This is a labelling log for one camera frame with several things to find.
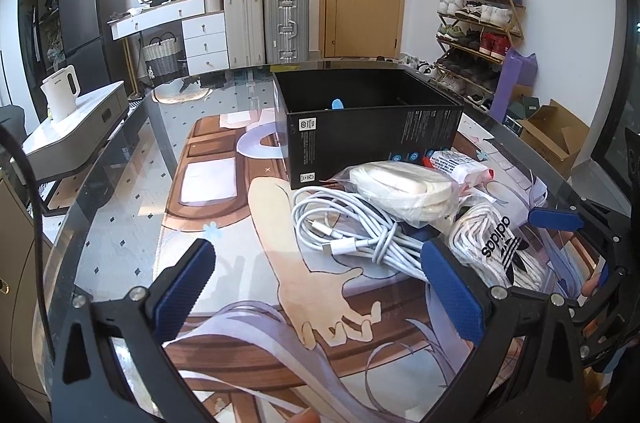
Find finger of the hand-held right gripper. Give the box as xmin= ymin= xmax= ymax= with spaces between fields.
xmin=567 ymin=253 xmax=623 ymax=324
xmin=529 ymin=204 xmax=626 ymax=244

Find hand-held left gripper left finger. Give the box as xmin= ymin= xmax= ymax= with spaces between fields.
xmin=50 ymin=238 xmax=217 ymax=423

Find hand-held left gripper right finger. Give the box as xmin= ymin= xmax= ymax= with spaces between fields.
xmin=420 ymin=239 xmax=586 ymax=423

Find clear bag of white laces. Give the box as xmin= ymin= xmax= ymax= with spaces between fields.
xmin=447 ymin=182 xmax=551 ymax=291

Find white and red packet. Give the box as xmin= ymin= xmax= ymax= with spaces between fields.
xmin=422 ymin=149 xmax=496 ymax=191

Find clear bag of white strap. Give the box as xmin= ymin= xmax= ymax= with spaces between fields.
xmin=332 ymin=162 xmax=463 ymax=234

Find white cable bundle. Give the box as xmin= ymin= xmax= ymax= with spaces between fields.
xmin=291 ymin=187 xmax=431 ymax=279

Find black cardboard box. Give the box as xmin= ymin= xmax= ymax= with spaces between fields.
xmin=272 ymin=69 xmax=465 ymax=190

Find open brown cardboard box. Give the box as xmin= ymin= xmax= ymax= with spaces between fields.
xmin=517 ymin=99 xmax=591 ymax=178

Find dark green boxes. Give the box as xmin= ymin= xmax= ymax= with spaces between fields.
xmin=502 ymin=95 xmax=541 ymax=134

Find beige bedside cabinet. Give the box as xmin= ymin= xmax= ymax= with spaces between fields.
xmin=0 ymin=173 xmax=56 ymax=404

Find white and grey side cabinet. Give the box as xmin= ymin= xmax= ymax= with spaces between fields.
xmin=20 ymin=80 xmax=130 ymax=184

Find scattered pile of sneakers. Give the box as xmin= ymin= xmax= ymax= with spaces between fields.
xmin=400 ymin=53 xmax=437 ymax=77

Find wooden shoe rack with shoes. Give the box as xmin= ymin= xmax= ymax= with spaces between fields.
xmin=434 ymin=0 xmax=525 ymax=104

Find woven laundry basket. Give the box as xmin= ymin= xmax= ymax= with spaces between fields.
xmin=141 ymin=37 xmax=183 ymax=78

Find white electric kettle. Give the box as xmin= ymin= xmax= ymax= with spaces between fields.
xmin=40 ymin=64 xmax=81 ymax=124

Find white dressing table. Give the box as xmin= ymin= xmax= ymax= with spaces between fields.
xmin=109 ymin=0 xmax=231 ymax=71

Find white suitcase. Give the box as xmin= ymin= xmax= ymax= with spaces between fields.
xmin=223 ymin=0 xmax=266 ymax=68

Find silver suitcase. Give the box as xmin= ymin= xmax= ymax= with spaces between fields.
xmin=264 ymin=0 xmax=311 ymax=64

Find dark grey fridge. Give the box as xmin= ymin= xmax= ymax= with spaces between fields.
xmin=58 ymin=0 xmax=132 ymax=96

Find black cable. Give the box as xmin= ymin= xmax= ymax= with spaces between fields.
xmin=0 ymin=120 xmax=56 ymax=254

